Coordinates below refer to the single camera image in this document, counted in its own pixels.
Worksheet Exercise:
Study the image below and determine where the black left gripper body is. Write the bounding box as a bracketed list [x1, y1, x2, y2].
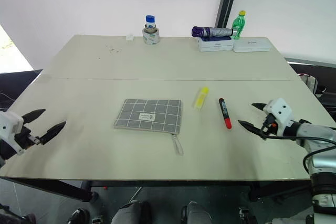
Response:
[14, 126, 42, 150]

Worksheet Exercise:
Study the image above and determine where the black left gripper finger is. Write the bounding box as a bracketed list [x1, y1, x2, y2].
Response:
[39, 121, 67, 146]
[22, 109, 47, 125]

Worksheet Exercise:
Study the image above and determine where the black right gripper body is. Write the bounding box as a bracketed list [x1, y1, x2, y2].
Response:
[259, 113, 278, 137]

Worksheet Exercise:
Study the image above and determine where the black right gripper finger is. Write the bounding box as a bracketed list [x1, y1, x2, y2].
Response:
[251, 102, 268, 112]
[237, 120, 268, 140]

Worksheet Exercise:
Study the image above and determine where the grey checked pencil pouch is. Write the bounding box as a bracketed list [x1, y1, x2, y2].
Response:
[113, 99, 184, 156]

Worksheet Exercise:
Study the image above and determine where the red and black marker pen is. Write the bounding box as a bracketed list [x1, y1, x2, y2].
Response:
[218, 98, 233, 130]

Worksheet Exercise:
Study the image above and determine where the yellow highlighter pen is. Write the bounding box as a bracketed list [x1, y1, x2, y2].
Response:
[193, 86, 210, 111]

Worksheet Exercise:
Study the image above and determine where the white and blue flat box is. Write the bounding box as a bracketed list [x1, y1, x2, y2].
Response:
[197, 36, 235, 52]

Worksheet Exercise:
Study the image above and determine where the green plastic bottle yellow cap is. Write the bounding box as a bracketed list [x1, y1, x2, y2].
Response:
[230, 10, 247, 40]

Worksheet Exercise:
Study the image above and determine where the folded purple grey umbrella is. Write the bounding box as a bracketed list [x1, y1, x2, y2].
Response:
[191, 26, 238, 39]

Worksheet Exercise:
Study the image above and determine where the grey rounded robot knee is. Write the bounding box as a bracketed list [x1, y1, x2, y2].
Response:
[111, 199, 152, 224]
[180, 201, 213, 224]

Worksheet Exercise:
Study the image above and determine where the white printed tape roll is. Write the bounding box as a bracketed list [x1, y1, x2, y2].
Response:
[142, 25, 161, 46]

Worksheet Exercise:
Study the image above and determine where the white bottle with blue cap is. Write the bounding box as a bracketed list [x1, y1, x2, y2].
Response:
[145, 15, 156, 31]

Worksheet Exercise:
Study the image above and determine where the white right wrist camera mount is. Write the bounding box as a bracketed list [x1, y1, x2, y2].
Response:
[262, 98, 292, 137]

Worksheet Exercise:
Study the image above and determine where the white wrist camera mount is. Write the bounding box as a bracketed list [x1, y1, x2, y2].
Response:
[0, 110, 25, 155]
[262, 98, 292, 137]

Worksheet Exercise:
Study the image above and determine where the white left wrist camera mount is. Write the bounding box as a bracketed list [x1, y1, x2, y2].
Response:
[0, 110, 25, 155]

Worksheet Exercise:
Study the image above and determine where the black table frame leg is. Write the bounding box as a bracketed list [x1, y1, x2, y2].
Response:
[0, 177, 99, 203]

